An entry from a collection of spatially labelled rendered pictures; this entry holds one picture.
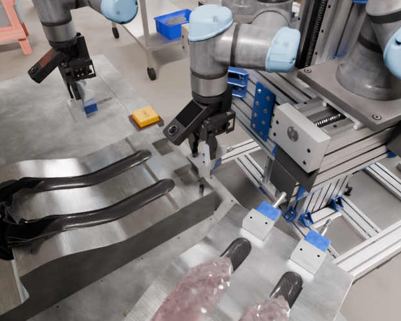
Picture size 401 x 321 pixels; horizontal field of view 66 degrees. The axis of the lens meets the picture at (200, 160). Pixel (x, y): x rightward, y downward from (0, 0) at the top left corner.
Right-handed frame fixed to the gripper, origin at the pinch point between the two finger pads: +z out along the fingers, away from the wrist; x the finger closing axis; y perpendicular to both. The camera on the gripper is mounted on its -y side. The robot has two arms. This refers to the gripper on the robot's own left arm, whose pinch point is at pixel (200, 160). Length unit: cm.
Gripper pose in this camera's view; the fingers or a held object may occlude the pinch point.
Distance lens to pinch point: 76.9
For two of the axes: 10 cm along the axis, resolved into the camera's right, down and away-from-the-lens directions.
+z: 0.0, 7.0, 7.2
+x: -5.9, -5.8, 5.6
